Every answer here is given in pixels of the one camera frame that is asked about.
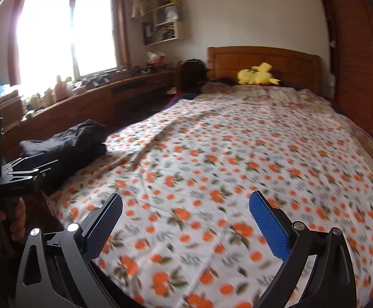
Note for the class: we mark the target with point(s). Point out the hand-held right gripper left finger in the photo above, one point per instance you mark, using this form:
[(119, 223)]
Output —
[(106, 218)]

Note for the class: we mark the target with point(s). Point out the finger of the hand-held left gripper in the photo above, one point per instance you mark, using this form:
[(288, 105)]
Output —
[(35, 170), (23, 161)]

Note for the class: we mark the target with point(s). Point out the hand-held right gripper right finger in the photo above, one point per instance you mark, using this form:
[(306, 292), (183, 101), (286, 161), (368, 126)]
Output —
[(266, 221)]

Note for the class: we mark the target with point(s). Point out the black jacket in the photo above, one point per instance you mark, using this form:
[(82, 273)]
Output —
[(71, 138)]

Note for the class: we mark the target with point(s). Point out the person's left hand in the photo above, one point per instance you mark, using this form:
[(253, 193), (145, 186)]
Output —
[(19, 221)]

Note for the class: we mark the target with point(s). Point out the row of small bottles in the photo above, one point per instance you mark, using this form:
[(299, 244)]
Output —
[(51, 91)]

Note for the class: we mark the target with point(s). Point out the bed with orange-print sheet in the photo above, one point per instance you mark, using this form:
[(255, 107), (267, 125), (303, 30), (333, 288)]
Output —
[(221, 154)]

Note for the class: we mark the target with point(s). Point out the wooden desk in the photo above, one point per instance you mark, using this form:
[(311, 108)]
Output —
[(87, 102)]

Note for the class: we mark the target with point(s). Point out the floral quilt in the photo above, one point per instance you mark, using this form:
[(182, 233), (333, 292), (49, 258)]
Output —
[(269, 94)]

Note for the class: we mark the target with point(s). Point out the wooden framed window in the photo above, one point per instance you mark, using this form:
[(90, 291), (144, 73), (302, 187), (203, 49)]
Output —
[(61, 38)]

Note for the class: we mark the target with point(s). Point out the yellow plush toy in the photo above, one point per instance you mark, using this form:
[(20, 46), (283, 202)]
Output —
[(253, 75)]

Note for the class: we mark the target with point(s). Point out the orange white paper bag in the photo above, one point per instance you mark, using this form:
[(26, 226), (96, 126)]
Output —
[(156, 59)]

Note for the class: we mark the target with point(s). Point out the wooden bed headboard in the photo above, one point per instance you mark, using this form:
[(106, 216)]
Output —
[(231, 61)]

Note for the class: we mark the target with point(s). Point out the black backpack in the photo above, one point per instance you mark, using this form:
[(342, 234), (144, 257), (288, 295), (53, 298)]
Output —
[(192, 73)]

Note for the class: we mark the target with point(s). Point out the wooden slatted wardrobe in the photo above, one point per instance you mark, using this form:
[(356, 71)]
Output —
[(356, 54)]

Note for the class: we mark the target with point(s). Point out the white wall shelf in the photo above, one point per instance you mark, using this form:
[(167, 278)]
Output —
[(181, 30)]

